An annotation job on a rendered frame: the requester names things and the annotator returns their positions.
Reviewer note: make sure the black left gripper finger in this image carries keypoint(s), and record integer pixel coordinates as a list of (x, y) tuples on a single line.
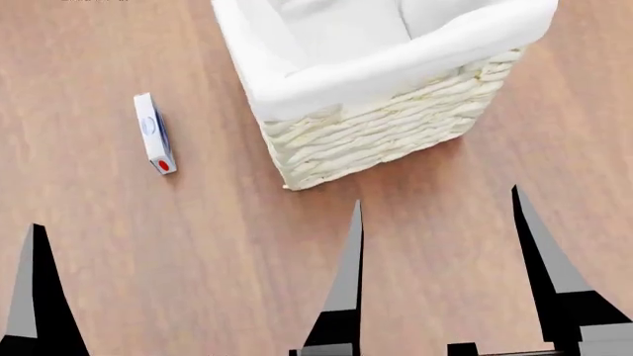
[(47, 296)]

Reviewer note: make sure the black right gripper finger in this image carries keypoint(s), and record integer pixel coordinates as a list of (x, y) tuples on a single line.
[(549, 289), (346, 296)]

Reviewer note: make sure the white woven wicker basket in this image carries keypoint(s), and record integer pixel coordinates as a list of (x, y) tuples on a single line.
[(376, 141)]

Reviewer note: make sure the white cream cheese box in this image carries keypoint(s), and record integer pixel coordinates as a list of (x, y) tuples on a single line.
[(151, 130)]

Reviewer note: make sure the white fabric basket liner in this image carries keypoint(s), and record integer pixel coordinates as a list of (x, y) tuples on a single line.
[(346, 48)]

